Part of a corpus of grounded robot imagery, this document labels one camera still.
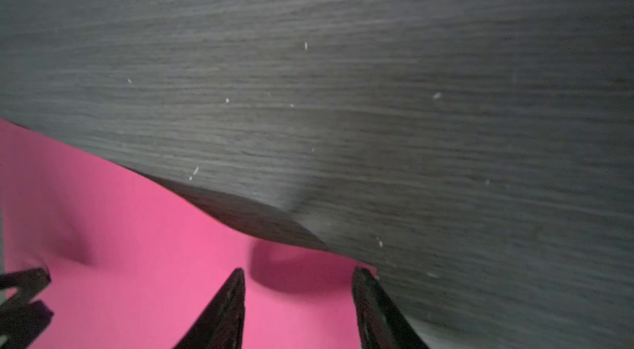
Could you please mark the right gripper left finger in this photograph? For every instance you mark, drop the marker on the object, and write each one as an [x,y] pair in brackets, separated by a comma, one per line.
[221,324]

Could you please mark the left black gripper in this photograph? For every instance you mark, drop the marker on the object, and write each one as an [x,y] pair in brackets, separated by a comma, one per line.
[23,320]

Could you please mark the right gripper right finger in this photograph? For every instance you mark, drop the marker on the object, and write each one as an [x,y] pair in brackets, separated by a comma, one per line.
[380,323]

